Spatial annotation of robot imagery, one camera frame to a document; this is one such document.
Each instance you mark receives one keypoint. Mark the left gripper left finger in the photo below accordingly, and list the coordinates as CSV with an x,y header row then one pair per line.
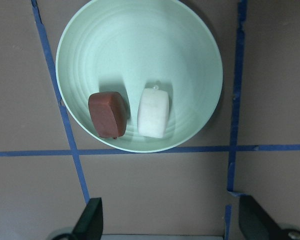
x,y
90,225

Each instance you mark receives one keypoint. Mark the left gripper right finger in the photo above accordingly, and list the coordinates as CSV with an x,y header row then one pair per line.
x,y
256,224

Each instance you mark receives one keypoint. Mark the white bun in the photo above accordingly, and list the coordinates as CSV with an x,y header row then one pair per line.
x,y
153,112

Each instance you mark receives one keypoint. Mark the brown bun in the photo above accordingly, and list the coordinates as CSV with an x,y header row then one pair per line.
x,y
108,114

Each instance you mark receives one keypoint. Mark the light green plate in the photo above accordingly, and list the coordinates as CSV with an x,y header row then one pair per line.
x,y
126,46

